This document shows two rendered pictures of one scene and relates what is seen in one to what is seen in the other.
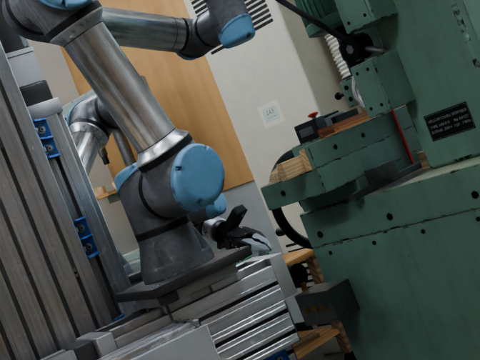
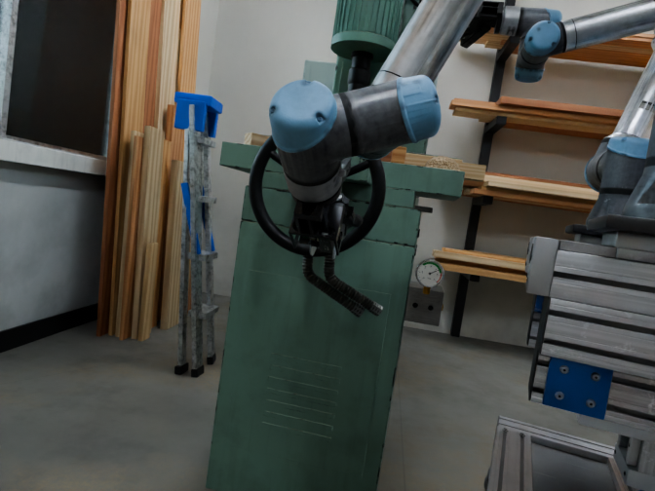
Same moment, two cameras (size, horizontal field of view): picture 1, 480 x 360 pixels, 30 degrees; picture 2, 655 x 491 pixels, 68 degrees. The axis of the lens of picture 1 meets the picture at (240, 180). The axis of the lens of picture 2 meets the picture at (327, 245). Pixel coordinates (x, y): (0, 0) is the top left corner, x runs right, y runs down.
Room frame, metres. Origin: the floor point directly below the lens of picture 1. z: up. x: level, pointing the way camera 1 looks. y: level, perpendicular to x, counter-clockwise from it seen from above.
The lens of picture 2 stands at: (3.13, 0.64, 0.77)
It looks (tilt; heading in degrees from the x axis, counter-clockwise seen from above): 4 degrees down; 229
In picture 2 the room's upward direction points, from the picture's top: 8 degrees clockwise
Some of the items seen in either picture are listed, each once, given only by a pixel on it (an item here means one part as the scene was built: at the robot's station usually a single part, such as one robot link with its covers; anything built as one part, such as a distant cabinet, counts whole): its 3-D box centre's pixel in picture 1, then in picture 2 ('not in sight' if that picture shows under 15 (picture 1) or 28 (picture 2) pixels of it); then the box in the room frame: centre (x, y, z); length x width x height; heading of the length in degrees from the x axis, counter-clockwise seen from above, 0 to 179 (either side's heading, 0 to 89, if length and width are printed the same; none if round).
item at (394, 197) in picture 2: (380, 172); (338, 191); (2.27, -0.34, 0.82); 0.40 x 0.21 x 0.04; 129
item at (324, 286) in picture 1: (326, 303); (424, 302); (2.17, -0.08, 0.58); 0.12 x 0.08 x 0.08; 39
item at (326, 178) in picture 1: (359, 158); (340, 170); (2.31, -0.31, 0.87); 0.61 x 0.30 x 0.06; 129
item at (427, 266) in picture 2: (297, 279); (429, 277); (2.23, -0.04, 0.65); 0.06 x 0.04 x 0.08; 129
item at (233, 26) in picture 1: (226, 21); (531, 57); (1.86, -0.10, 1.26); 0.11 x 0.08 x 0.11; 37
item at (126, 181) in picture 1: (151, 193); (631, 164); (1.79, 0.18, 0.98); 0.13 x 0.12 x 0.14; 37
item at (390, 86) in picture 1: (382, 84); (411, 137); (1.98, -0.37, 1.02); 0.09 x 0.07 x 0.12; 129
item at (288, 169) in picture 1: (360, 138); (379, 160); (2.17, -0.31, 0.92); 0.55 x 0.02 x 0.04; 129
